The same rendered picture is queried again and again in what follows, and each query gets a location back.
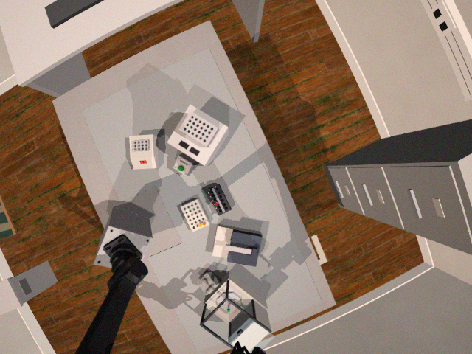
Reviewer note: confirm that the cream block with round holes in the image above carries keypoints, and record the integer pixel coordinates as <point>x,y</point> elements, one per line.
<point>143,157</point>

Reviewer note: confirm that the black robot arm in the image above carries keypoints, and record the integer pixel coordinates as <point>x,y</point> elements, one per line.
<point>100,337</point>

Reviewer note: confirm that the white tube rack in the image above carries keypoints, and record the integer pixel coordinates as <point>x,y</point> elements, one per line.
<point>195,216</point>

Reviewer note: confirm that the grey flat mat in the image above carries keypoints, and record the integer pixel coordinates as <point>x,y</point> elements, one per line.
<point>155,105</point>

